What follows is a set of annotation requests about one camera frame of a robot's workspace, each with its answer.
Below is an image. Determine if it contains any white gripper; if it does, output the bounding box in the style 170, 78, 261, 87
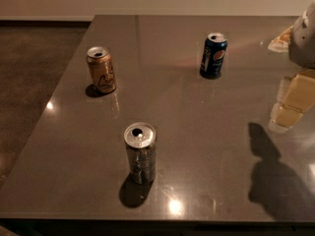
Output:
268, 2, 315, 133

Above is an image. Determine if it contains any blue pepsi can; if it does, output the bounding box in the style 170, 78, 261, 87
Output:
200, 32, 227, 79

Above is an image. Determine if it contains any silver redbull can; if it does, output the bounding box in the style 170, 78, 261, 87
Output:
124, 122, 157, 185

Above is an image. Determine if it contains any orange soda can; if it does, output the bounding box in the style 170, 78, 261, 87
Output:
87, 46, 116, 94

